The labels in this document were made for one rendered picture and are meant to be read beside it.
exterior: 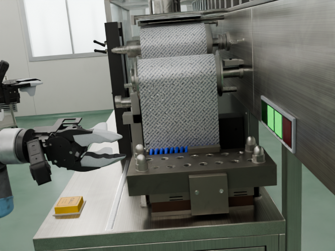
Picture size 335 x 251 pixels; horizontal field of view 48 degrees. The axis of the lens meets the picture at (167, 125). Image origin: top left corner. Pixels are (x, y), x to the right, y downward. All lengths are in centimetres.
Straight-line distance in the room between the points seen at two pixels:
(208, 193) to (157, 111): 31
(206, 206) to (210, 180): 8
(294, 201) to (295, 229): 11
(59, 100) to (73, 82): 42
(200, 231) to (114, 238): 23
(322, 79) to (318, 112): 6
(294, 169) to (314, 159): 76
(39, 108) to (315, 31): 675
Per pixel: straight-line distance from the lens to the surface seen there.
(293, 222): 153
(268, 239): 107
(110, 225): 107
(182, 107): 117
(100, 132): 73
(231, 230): 103
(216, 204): 104
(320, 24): 63
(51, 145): 77
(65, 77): 699
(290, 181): 146
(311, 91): 67
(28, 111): 730
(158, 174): 102
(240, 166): 104
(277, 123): 85
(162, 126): 118
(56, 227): 111
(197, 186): 101
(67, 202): 119
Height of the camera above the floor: 140
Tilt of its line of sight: 14 degrees down
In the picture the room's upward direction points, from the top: 5 degrees counter-clockwise
